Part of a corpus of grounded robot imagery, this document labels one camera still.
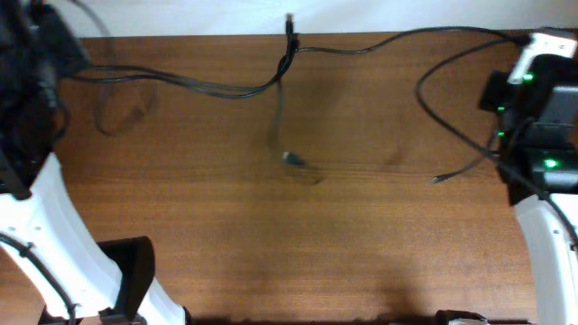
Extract black USB cable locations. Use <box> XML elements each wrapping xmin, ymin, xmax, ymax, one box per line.
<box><xmin>67</xmin><ymin>25</ymin><xmax>529</xmax><ymax>99</ymax></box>

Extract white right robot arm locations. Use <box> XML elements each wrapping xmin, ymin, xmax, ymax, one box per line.
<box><xmin>479</xmin><ymin>54</ymin><xmax>577</xmax><ymax>324</ymax></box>

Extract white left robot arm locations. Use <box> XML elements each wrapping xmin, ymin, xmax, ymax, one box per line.
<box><xmin>1</xmin><ymin>1</ymin><xmax>191</xmax><ymax>324</ymax></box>

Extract black right camera cable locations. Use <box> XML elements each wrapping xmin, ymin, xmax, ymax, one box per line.
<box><xmin>414</xmin><ymin>35</ymin><xmax>578</xmax><ymax>249</ymax></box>

